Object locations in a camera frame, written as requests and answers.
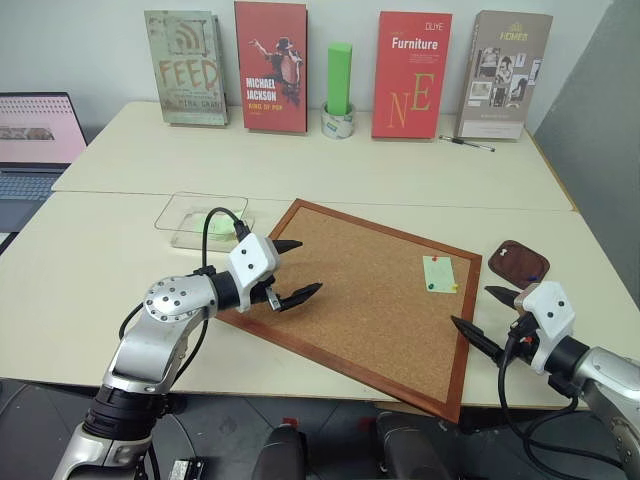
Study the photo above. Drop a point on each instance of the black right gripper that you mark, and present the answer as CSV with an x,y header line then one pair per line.
x,y
522,335

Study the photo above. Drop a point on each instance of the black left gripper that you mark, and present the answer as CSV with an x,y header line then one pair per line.
x,y
260,296

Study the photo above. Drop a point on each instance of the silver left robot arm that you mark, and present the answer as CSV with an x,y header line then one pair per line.
x,y
165,320

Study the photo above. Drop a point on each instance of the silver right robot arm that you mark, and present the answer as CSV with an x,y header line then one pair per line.
x,y
607,380

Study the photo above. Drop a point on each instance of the pale green paper note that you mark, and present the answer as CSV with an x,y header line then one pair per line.
x,y
440,274

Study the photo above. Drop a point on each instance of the wood-framed cork board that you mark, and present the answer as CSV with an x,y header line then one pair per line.
x,y
360,300

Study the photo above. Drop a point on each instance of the clear plastic tray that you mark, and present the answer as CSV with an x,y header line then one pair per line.
x,y
180,225

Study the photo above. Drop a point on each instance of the clear tape roll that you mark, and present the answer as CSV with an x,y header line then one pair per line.
x,y
338,125

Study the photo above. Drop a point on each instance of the black ballpoint pen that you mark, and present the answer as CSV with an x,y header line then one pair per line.
x,y
467,143

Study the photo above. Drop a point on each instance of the dark rounded shape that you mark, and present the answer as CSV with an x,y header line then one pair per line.
x,y
280,455

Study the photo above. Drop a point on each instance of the green rectangular block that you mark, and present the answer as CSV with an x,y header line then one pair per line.
x,y
340,75

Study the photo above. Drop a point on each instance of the red Michael Jackson book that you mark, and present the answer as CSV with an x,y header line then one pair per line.
x,y
272,70

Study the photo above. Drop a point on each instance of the black labelled box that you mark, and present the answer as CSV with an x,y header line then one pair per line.
x,y
190,469

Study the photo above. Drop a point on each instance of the grey FEED book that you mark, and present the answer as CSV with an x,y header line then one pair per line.
x,y
187,70

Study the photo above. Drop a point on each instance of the red Furniture book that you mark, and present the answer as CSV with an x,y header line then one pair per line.
x,y
412,75

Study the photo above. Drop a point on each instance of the beige Homes book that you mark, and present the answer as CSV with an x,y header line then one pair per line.
x,y
505,75

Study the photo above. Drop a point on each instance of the grey laptop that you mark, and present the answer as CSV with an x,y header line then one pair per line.
x,y
35,130

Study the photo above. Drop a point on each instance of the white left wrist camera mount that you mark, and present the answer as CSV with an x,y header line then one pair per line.
x,y
252,262

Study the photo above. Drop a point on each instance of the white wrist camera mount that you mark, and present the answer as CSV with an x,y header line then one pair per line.
x,y
550,320
252,262

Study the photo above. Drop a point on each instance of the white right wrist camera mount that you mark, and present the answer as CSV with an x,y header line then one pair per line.
x,y
550,320

